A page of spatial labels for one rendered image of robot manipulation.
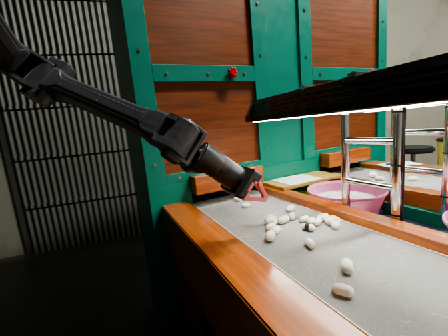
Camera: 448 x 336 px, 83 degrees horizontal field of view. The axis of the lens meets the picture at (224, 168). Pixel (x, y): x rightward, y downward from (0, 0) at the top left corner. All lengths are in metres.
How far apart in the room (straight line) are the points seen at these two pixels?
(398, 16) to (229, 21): 3.37
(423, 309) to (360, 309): 0.09
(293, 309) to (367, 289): 0.16
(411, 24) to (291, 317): 4.26
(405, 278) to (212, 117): 0.78
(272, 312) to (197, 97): 0.79
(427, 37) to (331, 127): 3.35
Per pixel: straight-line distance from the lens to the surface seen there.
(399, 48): 4.25
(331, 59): 1.45
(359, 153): 1.47
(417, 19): 4.54
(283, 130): 1.20
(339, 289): 0.49
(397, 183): 0.76
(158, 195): 0.97
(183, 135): 0.48
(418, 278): 0.59
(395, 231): 0.73
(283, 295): 0.45
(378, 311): 0.49
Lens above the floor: 1.03
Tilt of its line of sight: 9 degrees down
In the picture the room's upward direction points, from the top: 5 degrees counter-clockwise
